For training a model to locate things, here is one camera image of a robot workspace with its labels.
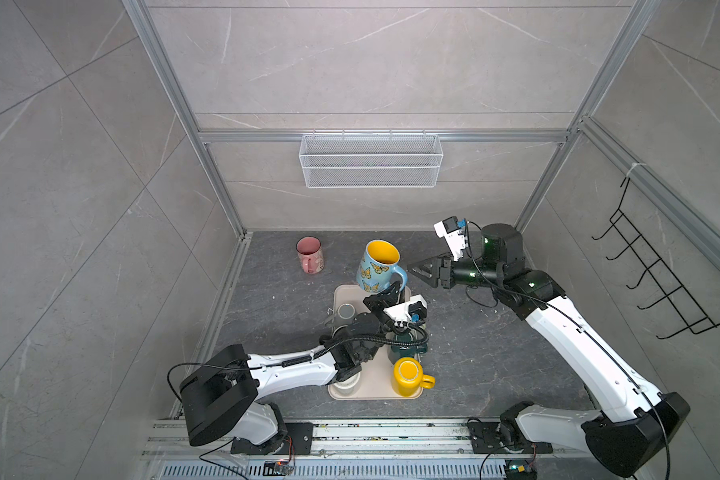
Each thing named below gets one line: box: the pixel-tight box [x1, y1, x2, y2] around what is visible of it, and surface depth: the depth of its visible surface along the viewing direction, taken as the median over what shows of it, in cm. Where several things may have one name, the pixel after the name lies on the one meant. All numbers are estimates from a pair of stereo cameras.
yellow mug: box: [391, 357, 436, 397], surface depth 77 cm
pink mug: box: [296, 235, 325, 274], surface depth 103 cm
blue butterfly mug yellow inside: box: [356, 239, 408, 293], surface depth 72 cm
